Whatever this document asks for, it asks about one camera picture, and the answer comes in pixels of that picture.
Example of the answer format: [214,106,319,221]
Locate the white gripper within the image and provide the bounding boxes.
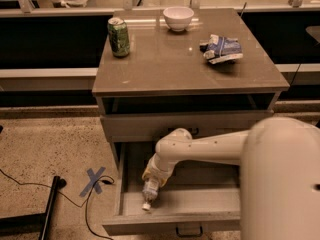
[142,154,175,188]

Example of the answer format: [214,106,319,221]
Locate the clear blue plastic bottle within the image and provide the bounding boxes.
[142,178,159,211]

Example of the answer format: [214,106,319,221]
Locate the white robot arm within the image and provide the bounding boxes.
[142,117,320,240]

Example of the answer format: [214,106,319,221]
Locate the open grey middle drawer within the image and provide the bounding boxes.
[103,142,240,237]

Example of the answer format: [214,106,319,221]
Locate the closed grey upper drawer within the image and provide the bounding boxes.
[101,110,273,142]

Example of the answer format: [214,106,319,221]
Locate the grey drawer cabinet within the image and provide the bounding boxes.
[91,7,290,240]

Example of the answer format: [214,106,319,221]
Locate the blue tape cross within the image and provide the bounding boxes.
[79,167,105,197]

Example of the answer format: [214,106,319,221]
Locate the black stand leg left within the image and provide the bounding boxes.
[0,176,66,240]

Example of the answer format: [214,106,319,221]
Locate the blue white chip bag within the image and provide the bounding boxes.
[200,34,243,64]

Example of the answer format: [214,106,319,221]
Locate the green soda can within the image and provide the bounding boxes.
[108,17,130,57]

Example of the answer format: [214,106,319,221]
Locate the white bowl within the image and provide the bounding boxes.
[163,6,194,31]

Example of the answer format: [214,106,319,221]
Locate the black floor cable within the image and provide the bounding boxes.
[0,168,115,240]

